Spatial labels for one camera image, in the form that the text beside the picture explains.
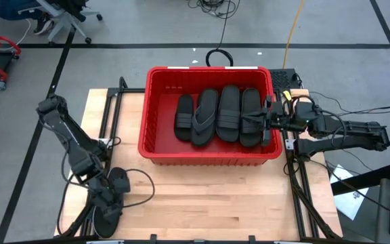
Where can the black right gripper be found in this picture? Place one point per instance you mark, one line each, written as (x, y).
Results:
(281, 117)

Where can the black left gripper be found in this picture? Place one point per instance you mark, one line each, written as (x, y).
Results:
(105, 194)

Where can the black flip-flop sandal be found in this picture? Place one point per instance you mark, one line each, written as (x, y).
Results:
(105, 230)
(203, 132)

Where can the small black slide sandal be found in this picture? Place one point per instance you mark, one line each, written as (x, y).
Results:
(183, 105)

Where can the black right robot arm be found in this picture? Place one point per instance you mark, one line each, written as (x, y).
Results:
(361, 135)

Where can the red plastic bin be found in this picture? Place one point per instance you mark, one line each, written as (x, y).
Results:
(161, 135)

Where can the black perforated box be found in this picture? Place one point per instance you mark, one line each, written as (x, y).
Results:
(279, 79)

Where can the long white tape strip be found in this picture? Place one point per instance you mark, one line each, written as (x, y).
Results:
(240, 67)

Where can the short white tape strip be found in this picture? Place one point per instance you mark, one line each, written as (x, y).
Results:
(178, 67)

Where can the white paper sheet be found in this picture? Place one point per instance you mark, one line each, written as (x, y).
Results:
(350, 203)

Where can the white office chair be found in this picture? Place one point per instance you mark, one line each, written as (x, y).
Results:
(64, 17)

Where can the person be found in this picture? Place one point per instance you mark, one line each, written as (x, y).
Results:
(15, 8)

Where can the black table edge bracket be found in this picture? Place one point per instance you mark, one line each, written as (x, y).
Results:
(153, 238)
(252, 239)

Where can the black right table frame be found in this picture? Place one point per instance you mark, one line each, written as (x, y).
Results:
(305, 200)

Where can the black table frame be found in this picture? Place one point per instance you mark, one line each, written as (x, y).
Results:
(113, 112)
(305, 200)

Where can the black left table frame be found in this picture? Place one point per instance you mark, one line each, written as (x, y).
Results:
(113, 112)

